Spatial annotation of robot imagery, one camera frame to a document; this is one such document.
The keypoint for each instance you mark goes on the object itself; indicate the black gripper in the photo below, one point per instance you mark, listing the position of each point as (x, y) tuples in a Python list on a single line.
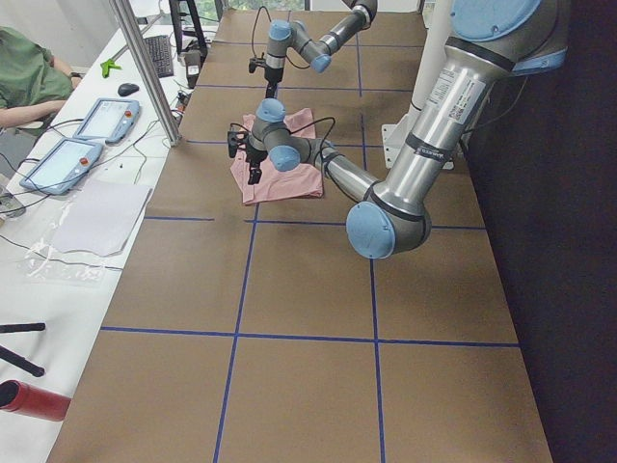
[(254, 157), (274, 74)]

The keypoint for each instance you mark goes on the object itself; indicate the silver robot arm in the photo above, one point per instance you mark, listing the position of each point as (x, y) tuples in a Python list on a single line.
[(483, 42), (316, 53)]

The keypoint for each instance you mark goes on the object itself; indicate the black keyboard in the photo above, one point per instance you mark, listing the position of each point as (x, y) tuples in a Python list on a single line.
[(160, 53)]

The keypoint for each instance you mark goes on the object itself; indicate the black computer mouse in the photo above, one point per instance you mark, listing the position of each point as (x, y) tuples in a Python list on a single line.
[(126, 89)]

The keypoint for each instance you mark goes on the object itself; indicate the upper teach pendant tablet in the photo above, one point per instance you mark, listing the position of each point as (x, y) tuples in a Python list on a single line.
[(110, 120)]

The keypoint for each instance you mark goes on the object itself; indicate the teach pendant tablet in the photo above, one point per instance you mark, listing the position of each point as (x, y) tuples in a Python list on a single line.
[(110, 120), (63, 166)]

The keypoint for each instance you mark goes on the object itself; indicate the white paper sheet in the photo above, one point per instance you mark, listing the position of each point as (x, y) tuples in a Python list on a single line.
[(101, 218)]

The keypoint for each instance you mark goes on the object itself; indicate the green plastic clip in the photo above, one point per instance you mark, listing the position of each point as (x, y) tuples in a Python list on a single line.
[(107, 66)]

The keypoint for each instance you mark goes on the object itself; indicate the lower teach pendant tablet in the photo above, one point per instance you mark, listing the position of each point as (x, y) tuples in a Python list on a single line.
[(63, 166)]

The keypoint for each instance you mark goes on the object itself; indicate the clear plastic bag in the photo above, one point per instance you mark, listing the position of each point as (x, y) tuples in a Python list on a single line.
[(43, 263)]

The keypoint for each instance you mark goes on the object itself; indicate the person in green shirt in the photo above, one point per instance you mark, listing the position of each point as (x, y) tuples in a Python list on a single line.
[(35, 83)]

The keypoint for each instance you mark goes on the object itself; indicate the red cylinder bottle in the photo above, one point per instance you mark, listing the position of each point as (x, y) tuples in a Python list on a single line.
[(27, 400)]

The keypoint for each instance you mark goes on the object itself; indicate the aluminium frame post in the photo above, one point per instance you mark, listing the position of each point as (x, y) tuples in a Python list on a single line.
[(133, 37)]

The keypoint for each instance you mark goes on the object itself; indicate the black camera tripod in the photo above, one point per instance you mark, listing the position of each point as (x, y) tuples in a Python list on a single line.
[(21, 341)]

